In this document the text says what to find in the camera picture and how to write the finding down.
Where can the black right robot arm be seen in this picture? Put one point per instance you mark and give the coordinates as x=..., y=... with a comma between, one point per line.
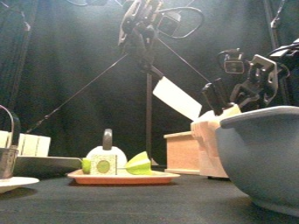
x=290, y=58

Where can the pale wooden knife holder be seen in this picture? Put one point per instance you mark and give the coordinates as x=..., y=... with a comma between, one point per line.
x=208, y=145

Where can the blue-grey bowl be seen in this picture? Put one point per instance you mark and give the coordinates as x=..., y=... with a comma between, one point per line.
x=260, y=157

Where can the wooden box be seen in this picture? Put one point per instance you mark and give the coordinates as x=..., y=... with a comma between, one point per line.
x=180, y=153

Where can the green toy lime half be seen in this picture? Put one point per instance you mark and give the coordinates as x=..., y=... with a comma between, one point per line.
x=137, y=165

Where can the pale yellow toy food piece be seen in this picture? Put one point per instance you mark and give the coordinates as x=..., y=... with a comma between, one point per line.
x=103, y=165

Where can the small green toy food piece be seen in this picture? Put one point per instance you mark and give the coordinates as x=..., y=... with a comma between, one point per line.
x=85, y=165

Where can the pink cutting board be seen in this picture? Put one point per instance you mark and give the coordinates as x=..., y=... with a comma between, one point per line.
x=120, y=177

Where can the white dish rack with tray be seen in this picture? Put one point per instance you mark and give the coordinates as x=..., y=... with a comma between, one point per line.
x=39, y=163

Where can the small metal cup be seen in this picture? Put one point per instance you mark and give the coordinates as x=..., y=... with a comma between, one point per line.
x=7, y=160

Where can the white saucer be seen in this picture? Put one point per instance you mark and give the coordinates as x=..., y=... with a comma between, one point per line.
x=15, y=182

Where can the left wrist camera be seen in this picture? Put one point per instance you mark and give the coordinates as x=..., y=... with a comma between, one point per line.
x=168, y=23

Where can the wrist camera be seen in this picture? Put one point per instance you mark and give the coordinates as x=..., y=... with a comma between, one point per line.
x=234, y=66
x=168, y=23

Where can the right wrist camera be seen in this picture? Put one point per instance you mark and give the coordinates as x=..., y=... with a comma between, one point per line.
x=234, y=66

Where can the dark vertical frame pole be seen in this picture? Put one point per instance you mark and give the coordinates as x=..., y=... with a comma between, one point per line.
x=148, y=122

